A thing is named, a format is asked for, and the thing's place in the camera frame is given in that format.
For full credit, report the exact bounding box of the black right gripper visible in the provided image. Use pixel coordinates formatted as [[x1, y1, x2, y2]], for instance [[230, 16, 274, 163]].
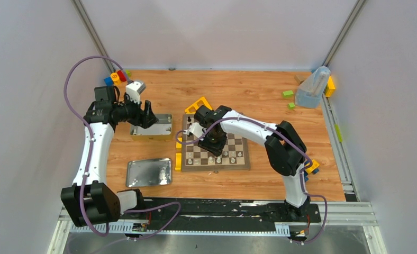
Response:
[[198, 129, 227, 157]]

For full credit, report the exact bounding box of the gold tin with white pieces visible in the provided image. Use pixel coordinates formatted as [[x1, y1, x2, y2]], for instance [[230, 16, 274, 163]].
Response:
[[130, 114, 173, 140]]

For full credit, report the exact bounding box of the wooden chess board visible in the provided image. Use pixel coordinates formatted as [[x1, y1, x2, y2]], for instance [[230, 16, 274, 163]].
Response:
[[181, 134, 250, 173]]

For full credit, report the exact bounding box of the small yellow rectangular block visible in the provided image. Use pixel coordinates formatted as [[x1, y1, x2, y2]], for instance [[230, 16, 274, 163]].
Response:
[[176, 137, 182, 152]]

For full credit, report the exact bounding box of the yellow arch block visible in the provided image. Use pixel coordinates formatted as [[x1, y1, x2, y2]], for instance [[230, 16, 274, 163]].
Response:
[[175, 153, 182, 171]]

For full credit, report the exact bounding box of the yellow triangle frame block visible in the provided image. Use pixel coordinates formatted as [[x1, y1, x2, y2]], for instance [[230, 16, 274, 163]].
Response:
[[184, 96, 213, 114]]

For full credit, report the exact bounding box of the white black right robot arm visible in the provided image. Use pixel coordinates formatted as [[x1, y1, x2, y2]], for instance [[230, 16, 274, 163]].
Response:
[[185, 106, 312, 221]]

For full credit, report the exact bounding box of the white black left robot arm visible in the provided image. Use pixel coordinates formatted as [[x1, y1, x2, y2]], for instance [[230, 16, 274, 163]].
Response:
[[60, 81, 158, 227]]

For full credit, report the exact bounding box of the black chess pieces row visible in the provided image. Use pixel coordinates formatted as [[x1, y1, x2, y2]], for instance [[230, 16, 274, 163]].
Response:
[[187, 116, 193, 127]]

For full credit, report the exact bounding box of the red cylinder block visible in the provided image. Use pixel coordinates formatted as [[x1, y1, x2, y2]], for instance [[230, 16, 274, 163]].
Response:
[[116, 70, 126, 82]]

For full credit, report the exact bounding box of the silver tin lid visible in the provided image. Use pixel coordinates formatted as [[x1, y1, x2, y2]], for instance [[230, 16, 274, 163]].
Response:
[[125, 158, 172, 188]]

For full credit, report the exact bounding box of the yellow cylinder block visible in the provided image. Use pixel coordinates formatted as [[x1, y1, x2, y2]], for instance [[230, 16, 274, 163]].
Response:
[[110, 72, 122, 85]]

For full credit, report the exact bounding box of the blue cube block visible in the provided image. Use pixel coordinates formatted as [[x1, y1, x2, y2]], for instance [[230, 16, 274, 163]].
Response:
[[103, 77, 114, 86]]

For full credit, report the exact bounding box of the green rectangular block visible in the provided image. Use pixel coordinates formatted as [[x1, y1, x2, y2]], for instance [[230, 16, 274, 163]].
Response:
[[282, 90, 294, 98]]

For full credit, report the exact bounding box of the yellow blue toy car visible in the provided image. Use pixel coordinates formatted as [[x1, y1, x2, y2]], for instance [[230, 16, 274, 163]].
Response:
[[303, 159, 320, 182]]

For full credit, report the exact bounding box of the clear blue plastic container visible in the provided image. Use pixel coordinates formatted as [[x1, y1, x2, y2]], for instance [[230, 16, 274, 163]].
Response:
[[295, 66, 331, 108]]

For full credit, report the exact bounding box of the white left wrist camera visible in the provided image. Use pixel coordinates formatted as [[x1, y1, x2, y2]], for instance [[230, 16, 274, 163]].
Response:
[[125, 80, 146, 104]]

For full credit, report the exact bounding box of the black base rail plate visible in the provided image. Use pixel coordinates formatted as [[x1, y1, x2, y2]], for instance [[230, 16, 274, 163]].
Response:
[[121, 197, 322, 233]]

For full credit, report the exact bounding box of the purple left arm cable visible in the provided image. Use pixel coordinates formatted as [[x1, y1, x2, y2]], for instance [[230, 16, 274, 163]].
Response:
[[64, 56, 182, 242]]

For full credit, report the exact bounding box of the yellow block at right wall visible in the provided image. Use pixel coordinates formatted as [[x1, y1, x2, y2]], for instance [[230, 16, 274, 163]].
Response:
[[324, 76, 336, 97]]

